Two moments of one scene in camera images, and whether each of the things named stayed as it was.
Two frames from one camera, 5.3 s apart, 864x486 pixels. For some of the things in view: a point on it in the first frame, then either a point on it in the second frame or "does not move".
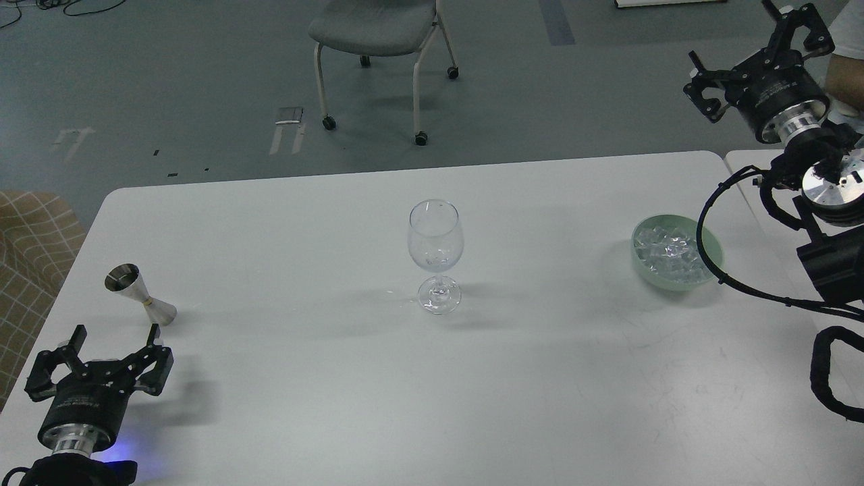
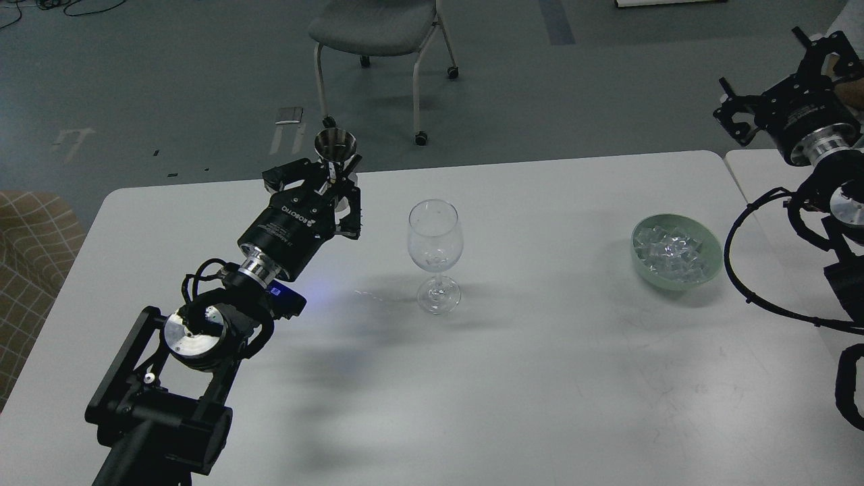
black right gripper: x=773 y=92 -> x=802 y=106
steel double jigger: x=125 y=279 -> x=335 y=144
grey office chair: x=366 y=28 does not move
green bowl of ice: x=665 y=253 does not move
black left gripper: x=86 y=407 -> x=298 y=221
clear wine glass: x=436 y=242 does not move
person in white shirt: x=844 y=72 does not move
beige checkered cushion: x=40 y=233 does not move
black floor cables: x=51 y=4 does not move
